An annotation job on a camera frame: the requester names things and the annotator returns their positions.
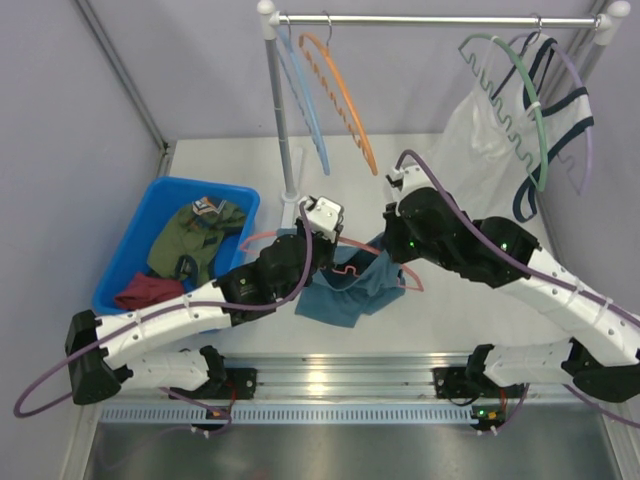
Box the pink hanger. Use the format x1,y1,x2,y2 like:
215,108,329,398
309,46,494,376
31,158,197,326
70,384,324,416
238,231,424,292

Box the teal tank top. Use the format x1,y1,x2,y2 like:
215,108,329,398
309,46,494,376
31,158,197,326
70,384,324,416
295,236,405,328

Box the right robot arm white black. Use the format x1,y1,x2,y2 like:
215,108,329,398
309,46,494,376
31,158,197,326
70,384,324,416
382,187,639,403

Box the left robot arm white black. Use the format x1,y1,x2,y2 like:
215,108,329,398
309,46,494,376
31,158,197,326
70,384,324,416
65,217,343,405

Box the orange hanger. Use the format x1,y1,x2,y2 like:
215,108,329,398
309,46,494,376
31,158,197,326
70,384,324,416
297,11,379,176

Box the white navy-trimmed tank top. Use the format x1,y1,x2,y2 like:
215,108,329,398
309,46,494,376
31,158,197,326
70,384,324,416
427,39,586,223

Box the green hanger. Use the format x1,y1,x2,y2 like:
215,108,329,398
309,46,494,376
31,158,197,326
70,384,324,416
458,33,549,192

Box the light blue hanger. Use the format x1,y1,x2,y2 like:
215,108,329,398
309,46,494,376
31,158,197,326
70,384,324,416
276,29,331,176

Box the purple hanger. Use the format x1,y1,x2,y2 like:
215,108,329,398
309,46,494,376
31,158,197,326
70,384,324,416
509,32,594,195

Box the olive green garment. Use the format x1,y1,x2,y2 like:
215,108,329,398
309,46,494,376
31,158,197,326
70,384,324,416
147,196,247,286

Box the dark red garment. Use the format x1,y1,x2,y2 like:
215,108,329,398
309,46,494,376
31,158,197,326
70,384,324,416
114,273,185,310

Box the blue plastic bin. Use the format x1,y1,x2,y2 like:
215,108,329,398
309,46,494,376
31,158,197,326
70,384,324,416
93,177,260,314

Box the clothes rack metal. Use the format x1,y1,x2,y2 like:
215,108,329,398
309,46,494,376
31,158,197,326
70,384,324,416
257,1,631,228

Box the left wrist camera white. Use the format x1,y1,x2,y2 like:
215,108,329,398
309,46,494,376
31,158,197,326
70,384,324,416
299,196,344,243

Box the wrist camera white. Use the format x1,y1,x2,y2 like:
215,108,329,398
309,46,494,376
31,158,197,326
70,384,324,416
385,165,433,196
299,196,344,243

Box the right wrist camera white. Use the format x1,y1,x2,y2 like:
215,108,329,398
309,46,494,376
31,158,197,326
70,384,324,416
385,165,433,196

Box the aluminium mounting rail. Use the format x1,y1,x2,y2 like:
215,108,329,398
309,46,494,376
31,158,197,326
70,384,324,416
224,353,468,402

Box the slotted cable duct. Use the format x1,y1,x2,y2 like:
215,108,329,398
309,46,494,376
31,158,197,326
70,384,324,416
100,404,478,425

